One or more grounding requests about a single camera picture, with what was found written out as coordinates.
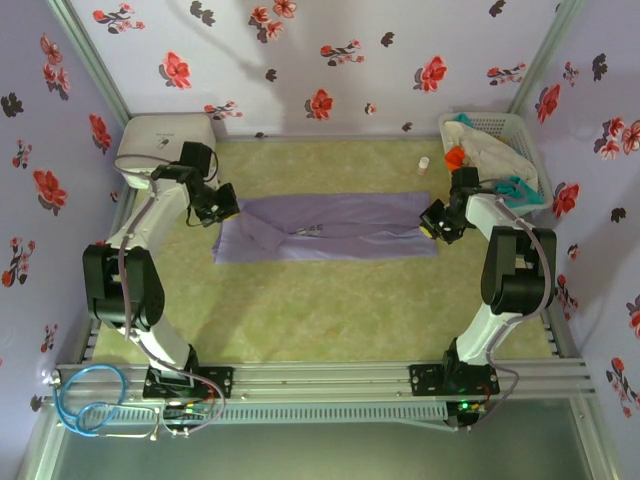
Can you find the white plastic laundry basket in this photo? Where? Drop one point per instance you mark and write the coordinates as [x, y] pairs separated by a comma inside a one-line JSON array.
[[520, 135]]

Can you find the purple t-shirt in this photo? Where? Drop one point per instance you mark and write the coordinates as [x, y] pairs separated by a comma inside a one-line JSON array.
[[350, 235]]

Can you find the teal crumpled cloth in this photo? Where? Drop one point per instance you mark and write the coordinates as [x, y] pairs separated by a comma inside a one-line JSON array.
[[520, 192]]

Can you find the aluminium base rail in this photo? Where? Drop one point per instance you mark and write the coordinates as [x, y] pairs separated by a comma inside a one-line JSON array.
[[320, 380]]

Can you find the aluminium frame post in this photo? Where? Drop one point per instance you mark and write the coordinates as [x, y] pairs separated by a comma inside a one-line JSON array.
[[545, 55], [90, 65]]

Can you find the orange crumpled cloth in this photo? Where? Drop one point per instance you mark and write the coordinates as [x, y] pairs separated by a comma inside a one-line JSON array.
[[455, 159]]

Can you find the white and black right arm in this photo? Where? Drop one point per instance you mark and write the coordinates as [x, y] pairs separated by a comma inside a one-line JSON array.
[[520, 270]]

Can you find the small white bottle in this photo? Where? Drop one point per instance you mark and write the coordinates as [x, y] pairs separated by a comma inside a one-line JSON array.
[[424, 165]]

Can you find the white crumpled cloth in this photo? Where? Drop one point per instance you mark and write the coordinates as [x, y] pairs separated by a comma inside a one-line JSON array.
[[495, 155]]

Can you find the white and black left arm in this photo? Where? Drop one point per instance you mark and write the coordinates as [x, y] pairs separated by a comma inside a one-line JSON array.
[[125, 285]]

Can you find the white plastic lidded box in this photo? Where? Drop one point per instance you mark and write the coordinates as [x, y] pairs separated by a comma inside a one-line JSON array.
[[155, 135]]

